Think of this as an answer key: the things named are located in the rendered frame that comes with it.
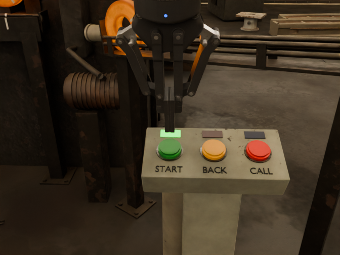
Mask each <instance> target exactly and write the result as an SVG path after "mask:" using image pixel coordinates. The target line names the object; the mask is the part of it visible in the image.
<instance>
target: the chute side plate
mask: <svg viewBox="0 0 340 255"><path fill-rule="evenodd" d="M5 18H6V19H7V23H8V28H9V29H7V26H6V22H5ZM20 33H36V36H37V41H42V37H41V32H40V26H39V21H38V17H0V41H21V36H20Z"/></svg>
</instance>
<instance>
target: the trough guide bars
mask: <svg viewBox="0 0 340 255"><path fill-rule="evenodd" d="M102 39H106V41H107V42H103V45H104V46H107V48H108V54H109V56H111V57H114V48H113V46H115V47H118V45H117V44H116V43H115V42H113V41H112V40H116V36H112V35H103V36H102ZM220 40H221V43H220V44H219V45H218V47H224V48H216V49H215V50H214V51H213V53H229V54H246V55H256V69H260V70H265V66H266V56H268V59H278V57H295V58H311V59H327V60H340V54H329V53H340V38H338V37H298V36H258V35H220ZM138 46H139V48H148V47H147V45H146V44H138ZM193 46H200V35H199V36H198V37H197V38H196V39H195V40H194V41H193V42H192V43H191V45H190V46H189V47H188V48H186V49H185V53H187V54H192V51H198V48H199V47H193ZM231 48H244V49H231ZM148 49H149V48H148ZM251 49H256V50H251ZM279 50H284V51H279ZM290 51H304V52H290ZM309 52H324V53H309Z"/></svg>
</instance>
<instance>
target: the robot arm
mask: <svg viewBox="0 0 340 255"><path fill-rule="evenodd" d="M200 6H201V0H134V10H135V14H134V16H133V21H132V24H131V25H129V26H128V27H126V28H125V27H120V28H119V29H118V32H117V36H116V40H115V42H116V44H117V45H118V46H119V47H120V48H121V49H122V50H123V51H124V53H125V54H126V56H127V59H128V61H129V63H130V66H131V68H132V70H133V73H134V75H135V77H136V80H137V82H138V84H139V87H140V89H141V91H142V94H143V95H144V96H150V95H152V96H154V97H155V98H156V109H157V112H158V113H164V126H165V133H169V132H170V133H174V132H175V113H181V112H182V106H183V97H184V96H187V95H188V96H190V97H193V96H194V95H195V94H196V91H197V89H198V86H199V84H200V81H201V78H202V76H203V73H204V71H205V68H206V65H207V63H208V60H209V58H210V55H211V53H212V52H213V51H214V50H215V49H216V48H217V47H218V45H219V44H220V43H221V40H220V32H219V29H218V28H217V27H213V28H210V27H208V26H207V25H205V24H204V23H203V17H202V15H201V13H200ZM199 34H200V46H199V48H198V51H197V54H196V57H195V60H194V63H193V66H192V69H191V71H190V74H189V77H188V80H187V82H186V83H183V51H184V50H185V49H186V48H188V47H189V46H190V45H191V43H192V42H193V41H194V40H195V39H196V38H197V37H198V36H199ZM136 35H137V36H138V37H139V38H140V39H141V40H142V41H143V42H144V43H145V44H146V45H147V47H148V48H150V49H151V50H152V57H153V67H154V83H153V82H152V80H151V78H150V75H149V72H148V70H147V67H146V64H145V62H144V59H143V57H142V54H141V51H140V49H139V46H138V44H137V42H136V41H137V36H136ZM165 52H171V53H173V55H174V87H165V82H164V53H165Z"/></svg>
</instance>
